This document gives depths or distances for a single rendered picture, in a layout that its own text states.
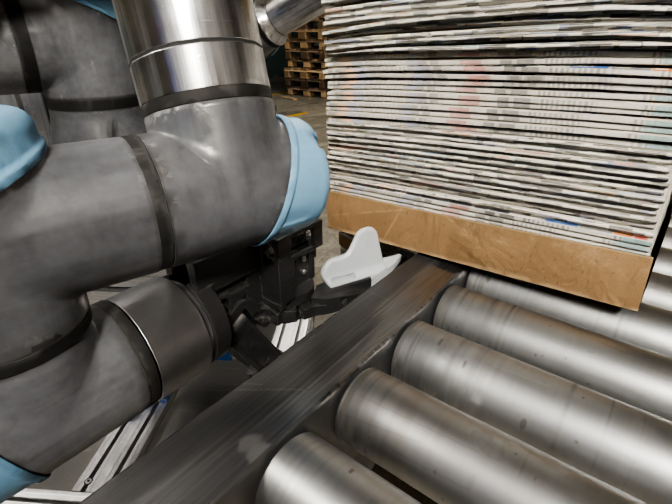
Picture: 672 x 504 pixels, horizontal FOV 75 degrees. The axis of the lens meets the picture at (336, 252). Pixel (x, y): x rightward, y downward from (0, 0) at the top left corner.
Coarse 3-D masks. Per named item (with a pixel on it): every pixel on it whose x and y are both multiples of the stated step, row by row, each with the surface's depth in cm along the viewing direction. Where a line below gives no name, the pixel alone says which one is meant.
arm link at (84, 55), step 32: (32, 0) 47; (64, 0) 48; (96, 0) 49; (32, 32) 47; (64, 32) 48; (96, 32) 50; (32, 64) 48; (64, 64) 50; (96, 64) 51; (128, 64) 54; (64, 96) 52; (96, 96) 52
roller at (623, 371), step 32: (448, 288) 37; (448, 320) 35; (480, 320) 34; (512, 320) 33; (544, 320) 32; (512, 352) 32; (544, 352) 31; (576, 352) 30; (608, 352) 29; (640, 352) 29; (608, 384) 29; (640, 384) 28
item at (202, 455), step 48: (384, 288) 36; (432, 288) 36; (336, 336) 31; (384, 336) 31; (240, 384) 27; (288, 384) 26; (336, 384) 27; (192, 432) 23; (240, 432) 23; (288, 432) 23; (144, 480) 21; (192, 480) 21; (240, 480) 21
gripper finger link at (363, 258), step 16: (368, 240) 39; (336, 256) 38; (352, 256) 39; (368, 256) 40; (400, 256) 43; (320, 272) 38; (336, 272) 38; (352, 272) 39; (368, 272) 40; (384, 272) 41
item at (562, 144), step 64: (384, 0) 36; (448, 0) 32; (512, 0) 29; (576, 0) 27; (640, 0) 25; (384, 64) 37; (448, 64) 34; (512, 64) 31; (576, 64) 30; (640, 64) 27; (384, 128) 40; (448, 128) 36; (512, 128) 33; (576, 128) 30; (640, 128) 28; (384, 192) 42; (448, 192) 38; (512, 192) 34; (576, 192) 31; (640, 192) 29
